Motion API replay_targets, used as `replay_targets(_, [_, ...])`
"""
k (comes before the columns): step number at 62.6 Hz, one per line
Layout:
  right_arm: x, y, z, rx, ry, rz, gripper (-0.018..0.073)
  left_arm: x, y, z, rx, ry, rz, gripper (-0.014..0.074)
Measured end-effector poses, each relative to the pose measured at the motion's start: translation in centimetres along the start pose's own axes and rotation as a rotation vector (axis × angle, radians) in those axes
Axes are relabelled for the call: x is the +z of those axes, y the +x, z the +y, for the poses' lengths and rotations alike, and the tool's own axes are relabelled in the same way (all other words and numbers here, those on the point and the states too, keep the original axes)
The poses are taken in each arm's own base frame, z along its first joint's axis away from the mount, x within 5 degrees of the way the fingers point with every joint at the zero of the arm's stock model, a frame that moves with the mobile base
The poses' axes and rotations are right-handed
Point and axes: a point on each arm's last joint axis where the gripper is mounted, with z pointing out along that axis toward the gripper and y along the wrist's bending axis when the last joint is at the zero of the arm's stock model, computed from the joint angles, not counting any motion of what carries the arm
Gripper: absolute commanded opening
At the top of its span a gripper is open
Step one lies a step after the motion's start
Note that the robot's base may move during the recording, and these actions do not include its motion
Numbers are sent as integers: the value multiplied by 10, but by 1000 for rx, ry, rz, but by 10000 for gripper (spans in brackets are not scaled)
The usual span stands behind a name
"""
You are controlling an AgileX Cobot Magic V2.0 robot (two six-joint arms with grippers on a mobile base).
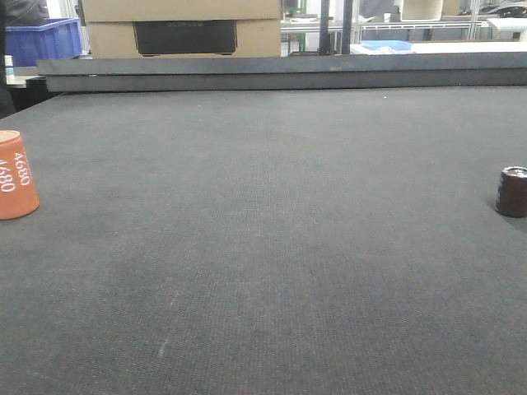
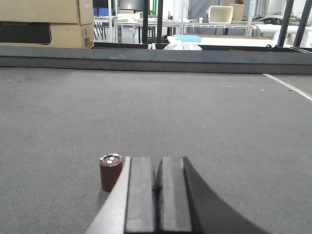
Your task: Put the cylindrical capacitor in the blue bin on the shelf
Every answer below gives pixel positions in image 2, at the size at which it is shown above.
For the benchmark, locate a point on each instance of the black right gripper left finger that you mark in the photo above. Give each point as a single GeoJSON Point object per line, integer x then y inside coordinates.
{"type": "Point", "coordinates": [130, 206]}

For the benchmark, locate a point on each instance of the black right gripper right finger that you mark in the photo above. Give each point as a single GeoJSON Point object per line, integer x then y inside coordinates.
{"type": "Point", "coordinates": [187, 205]}

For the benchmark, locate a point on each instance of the dark red cylindrical capacitor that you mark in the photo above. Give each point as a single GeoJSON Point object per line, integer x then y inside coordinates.
{"type": "Point", "coordinates": [110, 169]}

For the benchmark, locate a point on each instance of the dark grey raised table board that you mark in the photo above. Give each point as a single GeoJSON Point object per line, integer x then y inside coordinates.
{"type": "Point", "coordinates": [147, 60]}

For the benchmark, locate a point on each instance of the crumpled clear plastic bag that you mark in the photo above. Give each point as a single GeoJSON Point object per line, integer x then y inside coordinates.
{"type": "Point", "coordinates": [182, 46]}

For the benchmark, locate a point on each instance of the white background table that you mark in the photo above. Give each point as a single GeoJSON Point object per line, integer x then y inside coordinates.
{"type": "Point", "coordinates": [235, 42]}

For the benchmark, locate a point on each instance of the light blue flat tray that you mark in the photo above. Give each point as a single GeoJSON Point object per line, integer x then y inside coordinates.
{"type": "Point", "coordinates": [188, 38]}

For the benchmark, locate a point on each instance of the white plastic tub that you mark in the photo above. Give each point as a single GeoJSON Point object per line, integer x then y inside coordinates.
{"type": "Point", "coordinates": [220, 14]}

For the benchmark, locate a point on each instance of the upper cardboard box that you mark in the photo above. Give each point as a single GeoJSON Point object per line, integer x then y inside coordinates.
{"type": "Point", "coordinates": [52, 11]}

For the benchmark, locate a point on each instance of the lower cardboard box black label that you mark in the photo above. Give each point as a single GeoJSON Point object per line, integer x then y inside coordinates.
{"type": "Point", "coordinates": [43, 34]}

